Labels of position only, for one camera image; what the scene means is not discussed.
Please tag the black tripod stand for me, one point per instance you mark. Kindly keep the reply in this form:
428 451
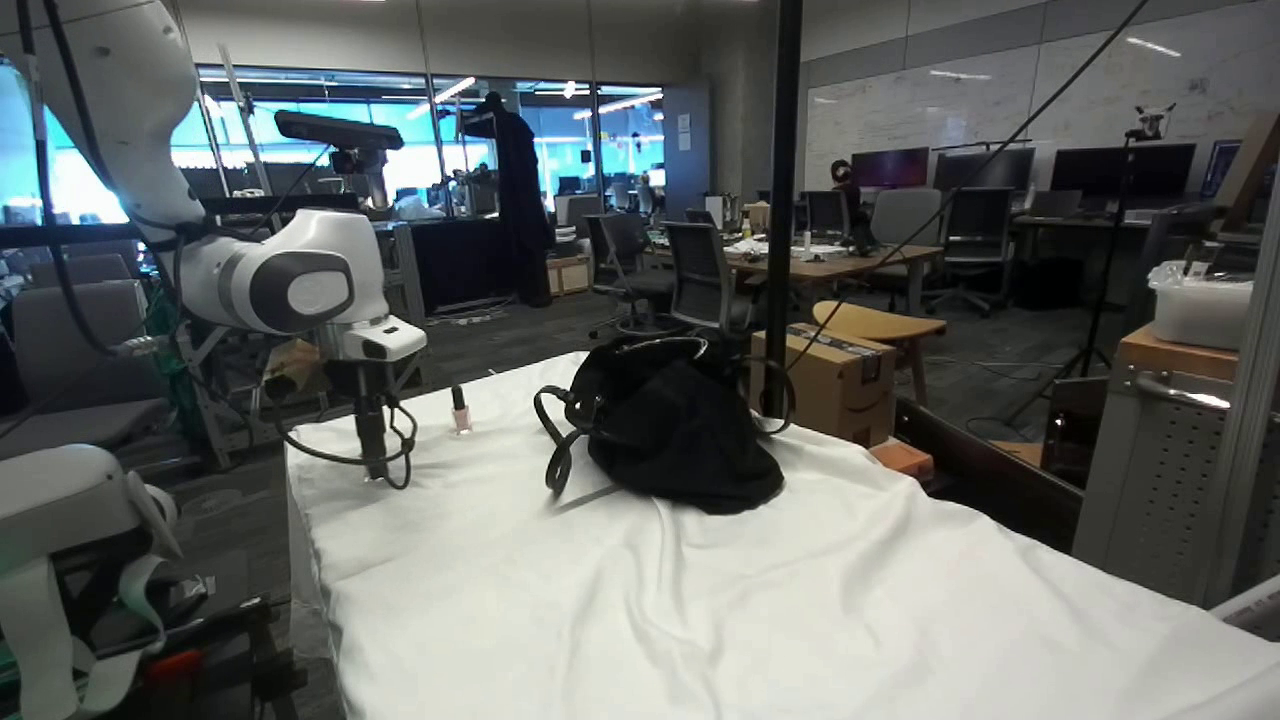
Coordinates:
1146 130

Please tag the grey metal cabinet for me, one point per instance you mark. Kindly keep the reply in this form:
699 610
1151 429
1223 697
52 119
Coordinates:
1146 482

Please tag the brown cardboard box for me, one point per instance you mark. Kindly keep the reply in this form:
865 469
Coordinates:
842 387

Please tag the small computer monitor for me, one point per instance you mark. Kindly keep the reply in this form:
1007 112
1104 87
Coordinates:
888 171

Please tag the small cardboard box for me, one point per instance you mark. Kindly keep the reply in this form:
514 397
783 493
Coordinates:
569 274

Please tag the white plastic container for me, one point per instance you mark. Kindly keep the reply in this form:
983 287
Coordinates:
1203 313

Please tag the grey upholstered seat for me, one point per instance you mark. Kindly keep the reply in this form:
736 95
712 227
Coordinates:
82 344

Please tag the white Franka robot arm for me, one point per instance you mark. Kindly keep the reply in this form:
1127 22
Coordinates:
226 283

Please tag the slanted aluminium pole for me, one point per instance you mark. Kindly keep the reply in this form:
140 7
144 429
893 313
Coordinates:
1246 425

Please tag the tan wrist plate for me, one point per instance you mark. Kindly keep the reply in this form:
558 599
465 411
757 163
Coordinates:
295 364

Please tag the black fabric handbag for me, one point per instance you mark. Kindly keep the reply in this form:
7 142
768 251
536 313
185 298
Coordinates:
683 440

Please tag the seated person dark clothes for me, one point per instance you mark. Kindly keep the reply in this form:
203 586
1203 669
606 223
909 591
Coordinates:
850 202

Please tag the wooden top desk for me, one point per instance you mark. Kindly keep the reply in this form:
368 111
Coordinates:
827 264

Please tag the orange brown block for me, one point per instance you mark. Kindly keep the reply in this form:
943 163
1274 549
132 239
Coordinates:
905 458

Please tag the wide computer monitor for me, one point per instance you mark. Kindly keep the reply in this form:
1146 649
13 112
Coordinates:
1127 172

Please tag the black office chair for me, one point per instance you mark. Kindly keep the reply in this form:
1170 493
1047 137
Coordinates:
983 223
622 246

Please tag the black frame post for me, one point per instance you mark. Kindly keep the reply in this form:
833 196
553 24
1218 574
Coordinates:
784 163

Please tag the whitish nail polish bottle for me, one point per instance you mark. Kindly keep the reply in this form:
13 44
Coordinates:
461 421

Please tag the grey mesh office chair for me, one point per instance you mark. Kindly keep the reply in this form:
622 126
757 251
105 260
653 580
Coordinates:
701 274

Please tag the medium computer monitor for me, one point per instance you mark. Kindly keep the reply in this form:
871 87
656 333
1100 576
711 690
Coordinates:
986 171

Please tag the black camera on stand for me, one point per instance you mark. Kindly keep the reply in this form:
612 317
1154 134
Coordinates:
334 130

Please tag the white tablecloth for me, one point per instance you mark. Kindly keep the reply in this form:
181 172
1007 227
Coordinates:
802 600

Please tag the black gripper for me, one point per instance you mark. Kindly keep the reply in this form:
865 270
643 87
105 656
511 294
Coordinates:
377 395

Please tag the dark wooden board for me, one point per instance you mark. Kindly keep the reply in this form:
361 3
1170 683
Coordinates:
986 482

